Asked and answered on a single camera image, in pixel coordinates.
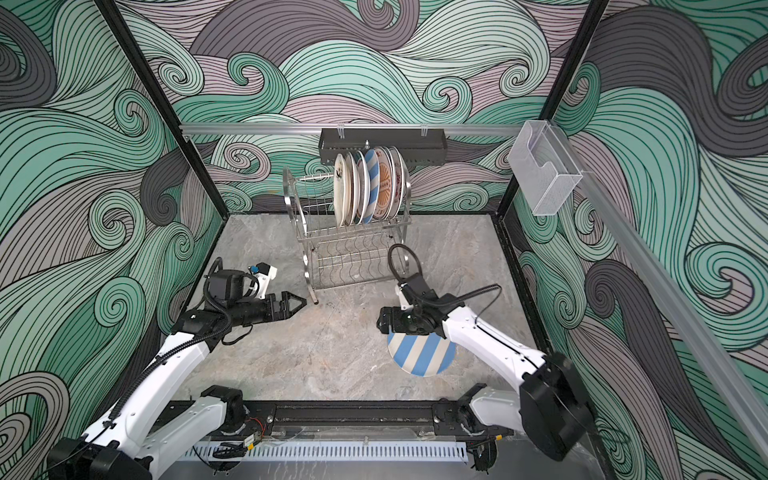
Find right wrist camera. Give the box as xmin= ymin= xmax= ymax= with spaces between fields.
xmin=395 ymin=285 xmax=412 ymax=311

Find black wall-mounted tray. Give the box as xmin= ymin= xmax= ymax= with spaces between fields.
xmin=318 ymin=126 xmax=448 ymax=168

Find steel two-tier dish rack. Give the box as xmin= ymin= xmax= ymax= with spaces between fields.
xmin=282 ymin=168 xmax=411 ymax=304

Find sunburst plate red green rim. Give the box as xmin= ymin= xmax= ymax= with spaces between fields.
xmin=346 ymin=153 xmax=360 ymax=225

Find white plate red characters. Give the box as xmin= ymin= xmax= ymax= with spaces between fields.
xmin=395 ymin=148 xmax=411 ymax=214

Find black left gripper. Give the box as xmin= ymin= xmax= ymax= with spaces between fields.
xmin=230 ymin=292 xmax=307 ymax=330

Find cream plate small drawings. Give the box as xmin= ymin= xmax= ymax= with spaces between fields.
xmin=333 ymin=154 xmax=350 ymax=227

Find white plate teal red rim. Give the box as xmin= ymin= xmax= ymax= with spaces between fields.
xmin=354 ymin=151 xmax=370 ymax=225

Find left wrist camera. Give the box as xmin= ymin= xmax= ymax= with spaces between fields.
xmin=248 ymin=262 xmax=278 ymax=299

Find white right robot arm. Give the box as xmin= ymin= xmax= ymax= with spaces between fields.
xmin=377 ymin=274 xmax=594 ymax=461

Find blue cream striped plate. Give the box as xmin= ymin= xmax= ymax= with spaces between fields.
xmin=363 ymin=149 xmax=381 ymax=224

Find blue white striped plate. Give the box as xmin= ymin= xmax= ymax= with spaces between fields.
xmin=387 ymin=333 xmax=457 ymax=377

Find clear acrylic wall holder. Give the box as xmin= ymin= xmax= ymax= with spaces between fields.
xmin=507 ymin=120 xmax=582 ymax=216

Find white slotted cable duct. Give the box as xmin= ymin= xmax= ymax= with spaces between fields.
xmin=179 ymin=440 xmax=470 ymax=464

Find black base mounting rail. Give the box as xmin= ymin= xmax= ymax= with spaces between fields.
xmin=113 ymin=398 xmax=595 ymax=439

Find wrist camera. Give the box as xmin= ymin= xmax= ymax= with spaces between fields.
xmin=248 ymin=262 xmax=278 ymax=299
xmin=395 ymin=285 xmax=412 ymax=311

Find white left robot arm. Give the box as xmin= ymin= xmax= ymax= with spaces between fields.
xmin=43 ymin=291 xmax=307 ymax=479

